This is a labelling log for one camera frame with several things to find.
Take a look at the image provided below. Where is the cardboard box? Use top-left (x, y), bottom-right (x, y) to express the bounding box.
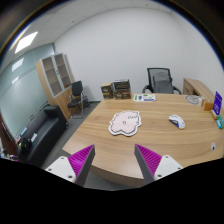
top-left (113, 79), bottom-right (131, 99)
top-left (101, 83), bottom-right (114, 99)

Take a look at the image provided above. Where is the left cardboard box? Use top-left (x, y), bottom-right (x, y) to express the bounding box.
top-left (101, 83), bottom-right (114, 99)

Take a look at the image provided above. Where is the black leather sofa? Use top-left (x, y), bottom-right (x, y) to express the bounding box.
top-left (18, 105), bottom-right (67, 167)

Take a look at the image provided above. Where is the black mesh office chair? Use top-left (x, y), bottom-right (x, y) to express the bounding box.
top-left (142, 68), bottom-right (181, 94)

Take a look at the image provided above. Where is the purple standing card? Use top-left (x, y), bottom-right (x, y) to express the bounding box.
top-left (213, 93), bottom-right (222, 115)

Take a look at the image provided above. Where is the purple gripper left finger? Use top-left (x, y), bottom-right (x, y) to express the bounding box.
top-left (46, 145), bottom-right (95, 186)

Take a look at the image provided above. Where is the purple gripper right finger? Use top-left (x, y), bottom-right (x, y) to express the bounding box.
top-left (134, 144), bottom-right (182, 184)

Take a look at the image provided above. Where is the black visitor chair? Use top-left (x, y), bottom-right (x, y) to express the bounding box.
top-left (67, 81), bottom-right (90, 118)

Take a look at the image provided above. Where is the right cardboard box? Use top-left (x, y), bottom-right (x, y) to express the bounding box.
top-left (113, 79), bottom-right (131, 99)

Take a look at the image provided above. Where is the white green paper sheet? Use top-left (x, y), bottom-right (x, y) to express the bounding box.
top-left (133, 94), bottom-right (156, 102)

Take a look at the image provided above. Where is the green small box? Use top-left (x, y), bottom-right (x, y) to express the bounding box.
top-left (210, 110), bottom-right (224, 129)

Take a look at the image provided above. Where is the wooden tissue box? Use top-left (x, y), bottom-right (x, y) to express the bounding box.
top-left (201, 98), bottom-right (213, 111)

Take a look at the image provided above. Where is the wooden glass-door cabinet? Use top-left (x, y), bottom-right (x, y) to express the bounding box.
top-left (36, 54), bottom-right (72, 119)

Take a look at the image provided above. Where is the wooden side cabinet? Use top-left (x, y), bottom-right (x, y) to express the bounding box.
top-left (183, 78), bottom-right (215, 102)

